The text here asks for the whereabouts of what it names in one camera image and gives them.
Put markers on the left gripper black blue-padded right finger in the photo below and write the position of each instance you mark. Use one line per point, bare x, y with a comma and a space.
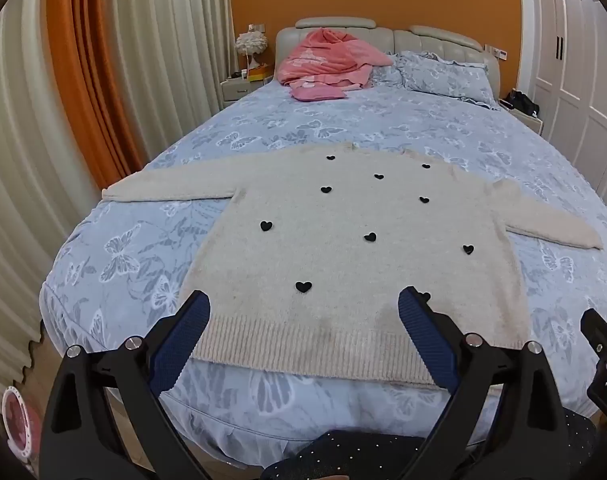
503, 419

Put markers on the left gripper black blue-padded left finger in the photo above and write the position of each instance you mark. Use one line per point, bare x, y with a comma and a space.
80, 437

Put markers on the beige sweater with black hearts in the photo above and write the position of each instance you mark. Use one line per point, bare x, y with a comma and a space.
305, 265

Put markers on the round pink white object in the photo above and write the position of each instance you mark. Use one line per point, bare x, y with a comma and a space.
23, 429

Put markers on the dark speckled trousers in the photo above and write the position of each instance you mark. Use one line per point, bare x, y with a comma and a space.
363, 455

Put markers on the blue butterfly bed cover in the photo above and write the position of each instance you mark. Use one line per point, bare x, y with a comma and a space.
122, 267

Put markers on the right white nightstand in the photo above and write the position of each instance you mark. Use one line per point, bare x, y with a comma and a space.
532, 122

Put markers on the white nightstand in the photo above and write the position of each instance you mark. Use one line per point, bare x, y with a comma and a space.
234, 89
532, 122

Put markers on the black bag on nightstand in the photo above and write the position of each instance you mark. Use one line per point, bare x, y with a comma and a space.
517, 100

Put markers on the white wardrobe doors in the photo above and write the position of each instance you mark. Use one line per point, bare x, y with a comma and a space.
570, 82

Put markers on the left white nightstand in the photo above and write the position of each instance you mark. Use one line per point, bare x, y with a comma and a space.
234, 89

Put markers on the blue floral pillow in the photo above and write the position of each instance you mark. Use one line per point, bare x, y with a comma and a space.
426, 72

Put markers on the yellow box on nightstand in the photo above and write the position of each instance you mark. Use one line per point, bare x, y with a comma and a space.
260, 73

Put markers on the folded pink garment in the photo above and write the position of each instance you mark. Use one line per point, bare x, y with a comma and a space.
317, 93

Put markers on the beige padded headboard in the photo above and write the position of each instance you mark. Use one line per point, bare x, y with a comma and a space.
418, 38

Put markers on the cream pleated curtain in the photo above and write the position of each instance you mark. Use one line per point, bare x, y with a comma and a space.
170, 56

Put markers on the orange curtain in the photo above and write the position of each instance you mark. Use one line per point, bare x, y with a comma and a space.
86, 77

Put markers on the pink hoodie on bed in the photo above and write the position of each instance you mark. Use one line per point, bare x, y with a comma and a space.
330, 58

